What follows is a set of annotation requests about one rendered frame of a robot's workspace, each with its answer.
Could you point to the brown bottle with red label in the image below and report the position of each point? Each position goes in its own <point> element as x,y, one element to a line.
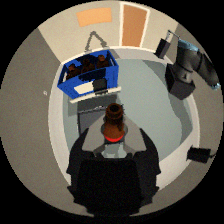
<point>114,125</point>

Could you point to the blue divided crate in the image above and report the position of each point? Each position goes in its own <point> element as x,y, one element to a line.
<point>92,81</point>

